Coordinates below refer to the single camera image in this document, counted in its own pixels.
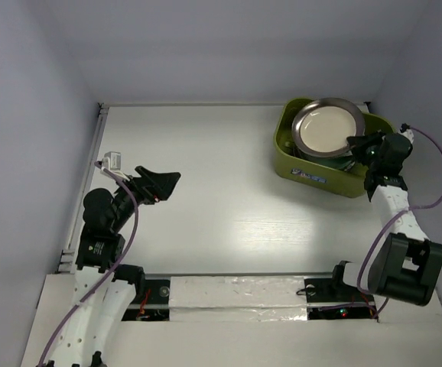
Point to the wrist white camera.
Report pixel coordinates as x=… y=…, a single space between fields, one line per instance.
x=407 y=132
x=111 y=161

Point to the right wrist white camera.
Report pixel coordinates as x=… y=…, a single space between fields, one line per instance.
x=407 y=132

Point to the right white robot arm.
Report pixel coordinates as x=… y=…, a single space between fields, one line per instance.
x=402 y=263

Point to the brown rimmed cream round plate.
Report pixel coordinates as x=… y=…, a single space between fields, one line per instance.
x=322 y=127

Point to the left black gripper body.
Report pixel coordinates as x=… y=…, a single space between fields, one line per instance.
x=141 y=192

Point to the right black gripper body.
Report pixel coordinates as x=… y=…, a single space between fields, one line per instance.
x=371 y=154

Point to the left aluminium side rail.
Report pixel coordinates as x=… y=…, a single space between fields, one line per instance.
x=67 y=256

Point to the green plastic bin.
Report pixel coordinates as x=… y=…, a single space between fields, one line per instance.
x=290 y=166

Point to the celadon rectangular divided dish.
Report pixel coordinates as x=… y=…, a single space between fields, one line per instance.
x=342 y=163

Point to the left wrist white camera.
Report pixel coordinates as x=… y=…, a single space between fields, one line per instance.
x=111 y=161

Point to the white foam front bar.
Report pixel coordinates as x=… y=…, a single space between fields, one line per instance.
x=236 y=299

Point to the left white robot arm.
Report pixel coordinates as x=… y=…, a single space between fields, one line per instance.
x=104 y=286

